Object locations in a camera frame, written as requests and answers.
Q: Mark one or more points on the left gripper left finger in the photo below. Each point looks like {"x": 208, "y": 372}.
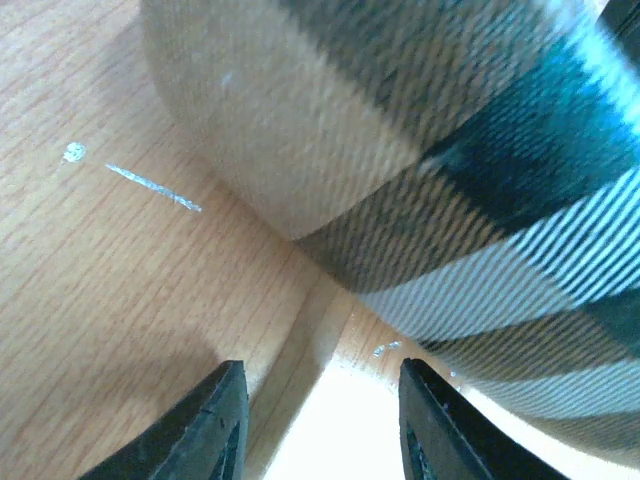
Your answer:
{"x": 203, "y": 436}

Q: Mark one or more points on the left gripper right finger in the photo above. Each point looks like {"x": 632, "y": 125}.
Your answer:
{"x": 443, "y": 436}

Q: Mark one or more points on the brown striped glasses case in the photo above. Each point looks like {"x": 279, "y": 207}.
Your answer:
{"x": 468, "y": 169}

